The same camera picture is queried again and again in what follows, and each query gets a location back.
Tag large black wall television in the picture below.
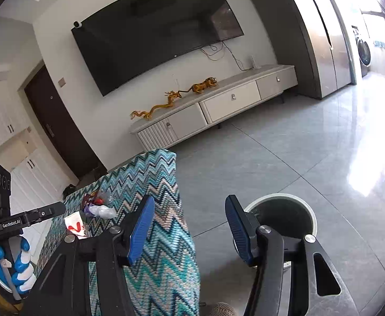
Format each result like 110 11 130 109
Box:
71 0 244 96

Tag black shoes by door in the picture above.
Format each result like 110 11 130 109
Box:
62 184 76 200

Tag golden dragon figurine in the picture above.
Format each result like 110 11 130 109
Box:
130 91 182 120

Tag white tv cabinet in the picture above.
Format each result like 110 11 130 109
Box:
130 65 298 151

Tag clear red plastic wrapper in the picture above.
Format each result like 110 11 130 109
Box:
83 190 117 220

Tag blue white gloved left hand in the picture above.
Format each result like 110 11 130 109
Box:
0 235 36 296

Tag small white camera on television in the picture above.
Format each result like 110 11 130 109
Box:
73 21 82 29

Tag television cables on wall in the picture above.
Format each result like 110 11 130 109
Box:
199 40 255 73

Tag golden tiger figurine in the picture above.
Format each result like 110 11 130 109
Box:
180 77 218 93

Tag zigzag knitted blanket table cover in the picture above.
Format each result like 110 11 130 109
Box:
23 149 200 315

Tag white wall cupboard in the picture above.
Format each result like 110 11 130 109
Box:
0 78 81 238

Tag front loading washing machine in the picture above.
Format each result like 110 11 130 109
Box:
352 26 372 77

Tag dark brown entrance door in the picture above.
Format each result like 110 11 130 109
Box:
24 66 107 178

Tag stainless steel refrigerator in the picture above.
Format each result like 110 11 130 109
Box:
251 0 351 99

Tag red white paper trash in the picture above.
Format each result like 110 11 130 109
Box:
64 211 88 240

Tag grey round trash bin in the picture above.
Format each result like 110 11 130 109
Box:
245 192 318 238

